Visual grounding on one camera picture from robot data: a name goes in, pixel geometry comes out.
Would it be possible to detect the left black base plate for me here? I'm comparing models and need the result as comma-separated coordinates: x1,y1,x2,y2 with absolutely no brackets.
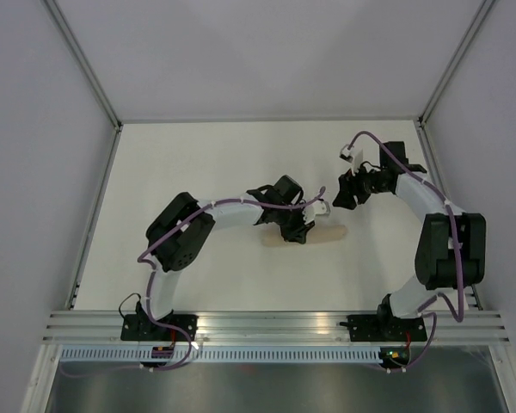
120,312,198,343

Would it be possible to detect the white slotted cable duct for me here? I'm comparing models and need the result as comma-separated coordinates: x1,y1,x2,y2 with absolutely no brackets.
60,345,381,364

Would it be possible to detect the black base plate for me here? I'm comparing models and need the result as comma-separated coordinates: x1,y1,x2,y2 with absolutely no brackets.
340,314,427,343
120,312,198,343

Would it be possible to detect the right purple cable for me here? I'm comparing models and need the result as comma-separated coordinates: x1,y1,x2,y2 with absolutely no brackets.
347,131,464,375

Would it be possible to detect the beige cloth napkin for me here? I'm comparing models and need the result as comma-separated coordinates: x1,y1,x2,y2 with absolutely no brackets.
261,225,347,248

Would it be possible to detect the left aluminium frame post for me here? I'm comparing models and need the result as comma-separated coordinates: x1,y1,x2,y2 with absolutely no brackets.
41,0,122,131

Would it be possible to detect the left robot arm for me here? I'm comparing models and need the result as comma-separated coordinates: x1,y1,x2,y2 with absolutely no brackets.
120,176,329,342

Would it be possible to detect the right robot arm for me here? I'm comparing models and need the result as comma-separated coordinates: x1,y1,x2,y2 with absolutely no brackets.
333,141,487,340

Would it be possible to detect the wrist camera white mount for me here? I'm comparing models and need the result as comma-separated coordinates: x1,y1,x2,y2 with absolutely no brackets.
303,200,330,223
339,145,364,175

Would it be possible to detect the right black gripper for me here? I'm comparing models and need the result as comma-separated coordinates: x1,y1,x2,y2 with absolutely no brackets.
332,161,389,211

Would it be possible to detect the aluminium front rail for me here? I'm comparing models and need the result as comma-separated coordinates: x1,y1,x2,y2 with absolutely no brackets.
41,311,509,346

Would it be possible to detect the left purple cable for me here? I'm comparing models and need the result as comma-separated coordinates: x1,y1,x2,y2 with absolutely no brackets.
59,185,327,379

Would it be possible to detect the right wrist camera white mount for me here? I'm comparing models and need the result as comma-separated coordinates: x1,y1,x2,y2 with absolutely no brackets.
339,145,364,175

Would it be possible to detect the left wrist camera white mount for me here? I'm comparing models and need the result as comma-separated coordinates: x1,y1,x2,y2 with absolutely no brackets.
303,200,330,223

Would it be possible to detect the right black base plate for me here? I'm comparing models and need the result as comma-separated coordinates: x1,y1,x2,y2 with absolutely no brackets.
340,314,427,343

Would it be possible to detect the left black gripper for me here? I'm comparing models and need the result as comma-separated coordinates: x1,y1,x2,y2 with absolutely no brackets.
274,203,315,245

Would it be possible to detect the purple cable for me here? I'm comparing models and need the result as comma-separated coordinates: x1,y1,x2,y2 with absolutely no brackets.
59,185,327,379
347,131,464,375

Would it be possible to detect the aluminium frame post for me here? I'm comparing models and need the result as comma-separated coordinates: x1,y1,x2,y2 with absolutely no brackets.
41,0,122,131
416,0,498,311

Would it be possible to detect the right aluminium frame post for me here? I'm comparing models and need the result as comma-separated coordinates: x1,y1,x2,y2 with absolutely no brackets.
416,0,498,311

